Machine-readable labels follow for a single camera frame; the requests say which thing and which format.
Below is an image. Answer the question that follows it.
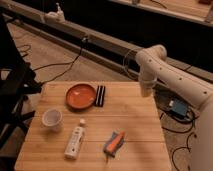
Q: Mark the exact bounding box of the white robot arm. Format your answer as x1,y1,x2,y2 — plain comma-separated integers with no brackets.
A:
135,45,213,171

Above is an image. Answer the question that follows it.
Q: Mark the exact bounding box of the black striped rectangular block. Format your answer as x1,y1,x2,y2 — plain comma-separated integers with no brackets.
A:
95,85,106,107

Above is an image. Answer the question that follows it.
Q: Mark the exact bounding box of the orange round plate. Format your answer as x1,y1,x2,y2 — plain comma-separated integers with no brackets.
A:
66,84,96,110

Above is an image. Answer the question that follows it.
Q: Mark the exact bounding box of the small white ball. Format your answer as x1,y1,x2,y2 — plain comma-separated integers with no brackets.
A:
79,119,86,126

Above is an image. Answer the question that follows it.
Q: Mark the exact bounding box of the orange and blue tool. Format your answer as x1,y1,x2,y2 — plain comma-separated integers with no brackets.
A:
103,132,125,157

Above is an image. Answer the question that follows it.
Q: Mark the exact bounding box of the white paper cup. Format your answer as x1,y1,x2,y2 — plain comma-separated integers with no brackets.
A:
42,109,63,132

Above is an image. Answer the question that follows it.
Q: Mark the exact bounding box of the blue power box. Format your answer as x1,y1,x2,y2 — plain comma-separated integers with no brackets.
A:
169,99,188,118

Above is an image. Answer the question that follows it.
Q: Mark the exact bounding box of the black tripod stand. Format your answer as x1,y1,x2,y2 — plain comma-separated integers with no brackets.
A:
0,13,41,149

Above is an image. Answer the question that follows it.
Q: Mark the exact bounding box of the white looped cable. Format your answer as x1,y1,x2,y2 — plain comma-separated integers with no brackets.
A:
121,49,141,81

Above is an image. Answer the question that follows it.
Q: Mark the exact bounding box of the black floor cable left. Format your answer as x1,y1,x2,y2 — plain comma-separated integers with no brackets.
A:
16,37,89,86

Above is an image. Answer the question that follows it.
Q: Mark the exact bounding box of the black floor cable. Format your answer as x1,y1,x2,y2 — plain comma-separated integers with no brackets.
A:
16,37,89,86
156,96,201,171

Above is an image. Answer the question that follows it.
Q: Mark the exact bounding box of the white device on rail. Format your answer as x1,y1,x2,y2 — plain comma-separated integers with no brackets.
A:
45,4,65,22

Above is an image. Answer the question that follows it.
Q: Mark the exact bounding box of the black floor cable right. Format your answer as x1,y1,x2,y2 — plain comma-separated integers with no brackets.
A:
156,96,201,171

